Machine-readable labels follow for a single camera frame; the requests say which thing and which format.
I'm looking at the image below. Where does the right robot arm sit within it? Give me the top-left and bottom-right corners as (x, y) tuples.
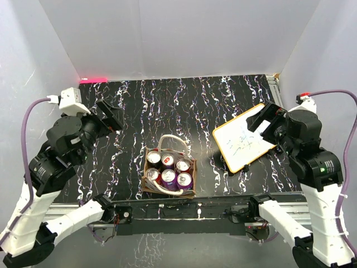
(247, 103), (356, 267)

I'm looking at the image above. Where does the red soda can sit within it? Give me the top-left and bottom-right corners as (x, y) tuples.
(145, 168), (162, 185)
(176, 159), (191, 173)

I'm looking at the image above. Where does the blue red-top soda can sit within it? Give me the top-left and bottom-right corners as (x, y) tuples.
(161, 153), (175, 170)

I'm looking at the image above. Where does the pink tape strip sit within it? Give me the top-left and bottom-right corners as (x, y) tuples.
(80, 78), (108, 84)

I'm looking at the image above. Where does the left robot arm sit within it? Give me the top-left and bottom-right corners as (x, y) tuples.
(1, 99), (124, 267)

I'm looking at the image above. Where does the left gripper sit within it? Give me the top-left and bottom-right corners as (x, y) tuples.
(69, 98), (124, 163)

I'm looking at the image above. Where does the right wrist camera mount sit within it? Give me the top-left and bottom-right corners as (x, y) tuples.
(296, 92), (317, 113)

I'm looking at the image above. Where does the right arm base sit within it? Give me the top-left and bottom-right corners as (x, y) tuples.
(225, 205), (257, 223)

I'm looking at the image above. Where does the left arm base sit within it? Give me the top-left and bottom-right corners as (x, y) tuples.
(113, 205), (133, 226)

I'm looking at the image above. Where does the orange-framed whiteboard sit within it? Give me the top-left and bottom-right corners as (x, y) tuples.
(213, 103), (276, 173)

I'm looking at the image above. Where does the black soda can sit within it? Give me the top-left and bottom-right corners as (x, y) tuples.
(146, 150), (162, 169)

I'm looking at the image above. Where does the purple fanta can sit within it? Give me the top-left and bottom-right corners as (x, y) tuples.
(161, 169), (178, 191)
(177, 173), (193, 190)

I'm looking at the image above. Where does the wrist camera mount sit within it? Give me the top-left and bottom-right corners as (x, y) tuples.
(47, 87), (91, 116)
(296, 92), (317, 113)

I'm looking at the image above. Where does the aluminium front rail frame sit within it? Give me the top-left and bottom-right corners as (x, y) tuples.
(41, 202), (316, 243)

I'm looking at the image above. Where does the burlap watermelon canvas bag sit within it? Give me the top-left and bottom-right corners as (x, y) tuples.
(141, 135), (197, 199)

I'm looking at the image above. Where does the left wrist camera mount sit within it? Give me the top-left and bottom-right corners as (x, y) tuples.
(47, 87), (91, 116)

